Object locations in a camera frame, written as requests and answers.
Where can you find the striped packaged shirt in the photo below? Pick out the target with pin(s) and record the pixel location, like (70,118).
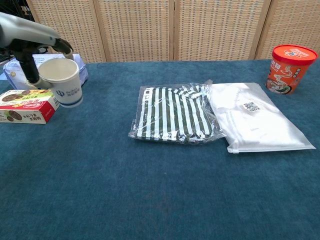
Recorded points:
(172,115)

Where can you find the red instant noodle cup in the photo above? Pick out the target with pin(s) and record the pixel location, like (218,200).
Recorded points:
(287,72)

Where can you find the white blue tissue pack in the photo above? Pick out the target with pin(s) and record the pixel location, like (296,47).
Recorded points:
(13,72)

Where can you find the small white paper cup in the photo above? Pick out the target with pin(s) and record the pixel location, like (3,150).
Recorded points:
(67,85)

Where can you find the white packaged shirt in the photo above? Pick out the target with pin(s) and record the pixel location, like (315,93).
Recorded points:
(262,127)

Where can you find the red green cookie box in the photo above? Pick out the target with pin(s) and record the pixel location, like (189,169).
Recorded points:
(27,110)

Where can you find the wicker folding screen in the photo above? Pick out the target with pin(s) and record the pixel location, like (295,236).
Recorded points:
(140,30)

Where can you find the blue felt table mat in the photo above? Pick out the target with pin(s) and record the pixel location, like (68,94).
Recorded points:
(100,187)

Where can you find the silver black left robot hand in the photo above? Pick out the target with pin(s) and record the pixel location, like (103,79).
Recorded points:
(20,31)

